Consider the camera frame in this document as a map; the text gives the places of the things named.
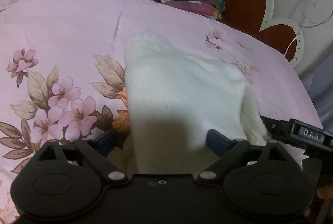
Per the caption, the red heart-shaped headboard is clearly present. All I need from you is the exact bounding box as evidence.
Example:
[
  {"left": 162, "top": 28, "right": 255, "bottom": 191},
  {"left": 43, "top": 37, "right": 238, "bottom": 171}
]
[{"left": 217, "top": 0, "right": 305, "bottom": 67}]

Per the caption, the white charging cable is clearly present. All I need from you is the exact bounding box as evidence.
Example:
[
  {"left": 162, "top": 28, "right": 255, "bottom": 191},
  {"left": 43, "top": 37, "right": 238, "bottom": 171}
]
[{"left": 282, "top": 0, "right": 333, "bottom": 58}]

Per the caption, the white knit garment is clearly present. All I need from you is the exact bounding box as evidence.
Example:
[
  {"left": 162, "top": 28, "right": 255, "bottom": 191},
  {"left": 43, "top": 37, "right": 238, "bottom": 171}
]
[{"left": 108, "top": 33, "right": 304, "bottom": 175}]

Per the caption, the pink floral quilt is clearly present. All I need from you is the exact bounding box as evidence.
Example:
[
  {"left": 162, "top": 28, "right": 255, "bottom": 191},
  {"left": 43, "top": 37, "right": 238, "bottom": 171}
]
[{"left": 1, "top": 0, "right": 322, "bottom": 223}]

